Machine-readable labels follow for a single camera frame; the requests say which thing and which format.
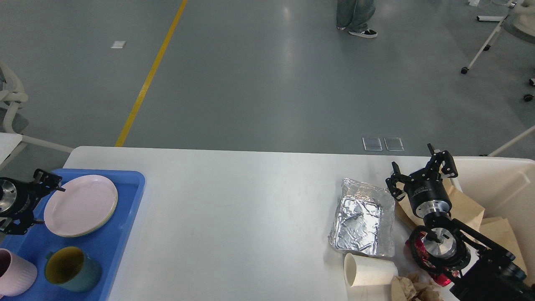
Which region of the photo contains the person in jeans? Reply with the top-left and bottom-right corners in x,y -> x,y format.
336,0 -> 377,38

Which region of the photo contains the green mug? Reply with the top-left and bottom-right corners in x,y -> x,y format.
44,246 -> 102,293

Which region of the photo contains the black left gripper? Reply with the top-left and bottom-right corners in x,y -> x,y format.
0,169 -> 65,235

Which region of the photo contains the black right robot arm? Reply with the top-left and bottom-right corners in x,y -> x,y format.
385,144 -> 535,301

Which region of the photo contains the pink plate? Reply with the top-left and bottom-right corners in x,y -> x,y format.
43,174 -> 118,237

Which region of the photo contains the crumpled aluminium foil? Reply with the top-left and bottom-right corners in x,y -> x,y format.
327,179 -> 395,258

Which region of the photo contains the white office chair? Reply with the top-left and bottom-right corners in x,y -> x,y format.
0,62 -> 74,153

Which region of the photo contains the brown paper bag in bin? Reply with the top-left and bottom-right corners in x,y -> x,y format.
479,217 -> 529,275

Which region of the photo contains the white side table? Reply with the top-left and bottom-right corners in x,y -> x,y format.
0,132 -> 24,168

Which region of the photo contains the crumpled brown paper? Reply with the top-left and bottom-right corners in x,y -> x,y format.
390,273 -> 443,301

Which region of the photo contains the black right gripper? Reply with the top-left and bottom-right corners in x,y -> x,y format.
385,143 -> 459,218

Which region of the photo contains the pink ribbed cup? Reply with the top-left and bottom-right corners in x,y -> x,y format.
0,248 -> 38,298

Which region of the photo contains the white paper cup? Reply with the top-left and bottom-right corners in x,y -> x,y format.
344,253 -> 399,287

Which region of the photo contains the red crushed can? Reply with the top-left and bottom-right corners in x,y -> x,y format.
405,231 -> 452,287

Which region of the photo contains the white wheeled stand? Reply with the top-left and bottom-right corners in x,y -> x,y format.
460,0 -> 535,102

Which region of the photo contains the white waste bin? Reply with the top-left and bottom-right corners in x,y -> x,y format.
451,157 -> 535,285

